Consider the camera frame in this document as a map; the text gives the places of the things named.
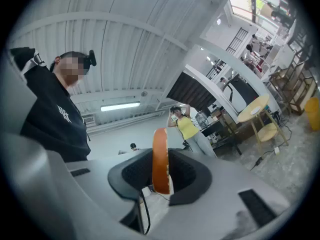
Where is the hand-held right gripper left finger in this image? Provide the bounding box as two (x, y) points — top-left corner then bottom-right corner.
(0, 131), (154, 240)

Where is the bread slice with brown crust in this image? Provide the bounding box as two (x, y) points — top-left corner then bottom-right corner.
(151, 127), (175, 196)

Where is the person's black shirt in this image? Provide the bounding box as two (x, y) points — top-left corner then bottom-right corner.
(8, 46), (92, 163)

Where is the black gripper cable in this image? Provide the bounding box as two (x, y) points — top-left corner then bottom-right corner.
(138, 188), (152, 236)

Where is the black table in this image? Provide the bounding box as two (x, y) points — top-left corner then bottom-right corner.
(200, 119), (243, 157)

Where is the round light wooden table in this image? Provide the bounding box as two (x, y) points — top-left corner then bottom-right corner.
(236, 93), (289, 158)

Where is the black power adapter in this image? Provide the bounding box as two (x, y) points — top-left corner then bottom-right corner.
(249, 156), (264, 172)

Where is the yellow waste bin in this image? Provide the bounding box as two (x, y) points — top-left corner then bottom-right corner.
(304, 96), (320, 132)

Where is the wooden frame shelf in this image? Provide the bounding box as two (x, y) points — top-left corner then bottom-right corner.
(268, 60), (319, 117)

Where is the ceiling strip light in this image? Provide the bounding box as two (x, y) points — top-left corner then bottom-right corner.
(100, 101), (142, 113)

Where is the white wall air conditioner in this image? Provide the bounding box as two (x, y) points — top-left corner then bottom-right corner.
(80, 114), (97, 128)

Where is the black curtain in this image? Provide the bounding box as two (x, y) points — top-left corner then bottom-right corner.
(165, 72), (216, 113)

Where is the black head-mounted camera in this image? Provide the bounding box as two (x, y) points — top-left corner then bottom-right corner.
(83, 49), (98, 71)

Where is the person's head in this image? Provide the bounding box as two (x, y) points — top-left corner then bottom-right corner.
(49, 50), (91, 88)

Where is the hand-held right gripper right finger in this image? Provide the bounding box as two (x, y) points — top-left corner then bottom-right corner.
(147, 147), (293, 240)

